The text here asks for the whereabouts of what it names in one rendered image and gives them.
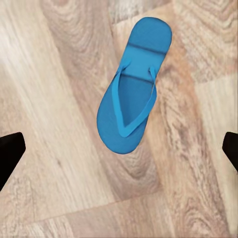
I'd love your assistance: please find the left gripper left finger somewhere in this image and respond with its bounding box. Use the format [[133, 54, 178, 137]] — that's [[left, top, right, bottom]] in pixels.
[[0, 132, 26, 191]]

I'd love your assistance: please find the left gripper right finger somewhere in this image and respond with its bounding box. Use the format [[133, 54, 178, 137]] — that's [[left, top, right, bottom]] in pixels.
[[222, 131, 238, 172]]

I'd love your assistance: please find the sandal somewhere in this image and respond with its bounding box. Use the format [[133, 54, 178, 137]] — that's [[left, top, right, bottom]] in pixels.
[[97, 17, 172, 154]]

